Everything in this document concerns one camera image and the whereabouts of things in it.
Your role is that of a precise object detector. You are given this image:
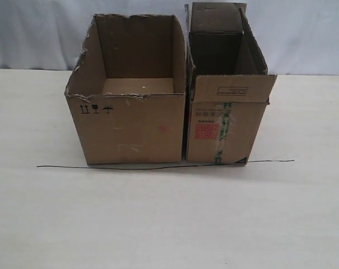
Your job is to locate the red-printed cardboard box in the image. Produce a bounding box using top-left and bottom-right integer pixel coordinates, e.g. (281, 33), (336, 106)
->
(185, 2), (277, 165)

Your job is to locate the thin dark line on table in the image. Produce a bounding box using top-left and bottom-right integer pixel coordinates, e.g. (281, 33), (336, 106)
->
(36, 159), (295, 171)

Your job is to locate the large open cardboard box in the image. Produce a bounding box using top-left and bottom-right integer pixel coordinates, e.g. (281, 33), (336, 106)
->
(64, 14), (186, 165)

